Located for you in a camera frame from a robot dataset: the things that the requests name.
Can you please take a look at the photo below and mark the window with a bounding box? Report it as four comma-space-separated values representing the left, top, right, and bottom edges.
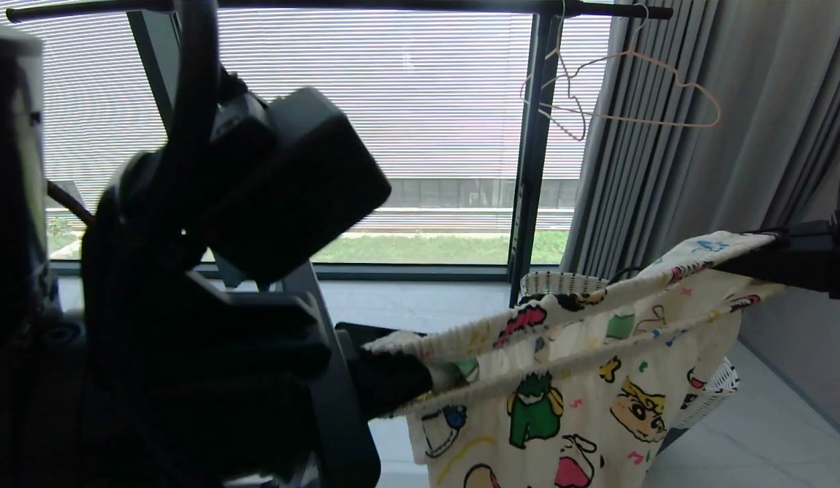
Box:
37, 0, 614, 282

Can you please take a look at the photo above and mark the cream printed garment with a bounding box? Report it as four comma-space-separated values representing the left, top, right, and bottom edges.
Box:
362, 230, 788, 488

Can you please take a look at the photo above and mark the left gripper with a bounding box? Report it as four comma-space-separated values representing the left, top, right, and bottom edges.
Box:
108, 271, 434, 421

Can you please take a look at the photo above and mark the pink clothes hanger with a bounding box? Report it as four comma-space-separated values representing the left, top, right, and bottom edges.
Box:
520, 0, 590, 143
583, 3, 722, 129

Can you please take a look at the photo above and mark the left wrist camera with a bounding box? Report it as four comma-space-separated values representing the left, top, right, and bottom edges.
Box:
190, 87, 394, 285

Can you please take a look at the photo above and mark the grey curtain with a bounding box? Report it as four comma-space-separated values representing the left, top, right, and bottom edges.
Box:
561, 0, 840, 279

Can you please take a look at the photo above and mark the white laundry basket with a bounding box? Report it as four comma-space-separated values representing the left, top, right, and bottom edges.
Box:
518, 271, 741, 434

